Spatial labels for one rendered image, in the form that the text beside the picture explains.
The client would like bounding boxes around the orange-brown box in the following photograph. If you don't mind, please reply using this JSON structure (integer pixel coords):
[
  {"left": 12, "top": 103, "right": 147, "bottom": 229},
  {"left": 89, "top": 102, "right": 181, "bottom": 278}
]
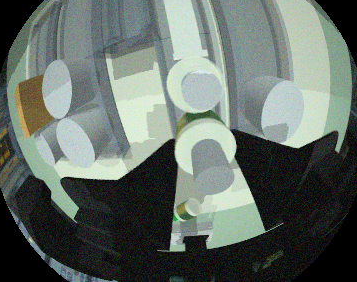
[{"left": 14, "top": 74, "right": 53, "bottom": 138}]

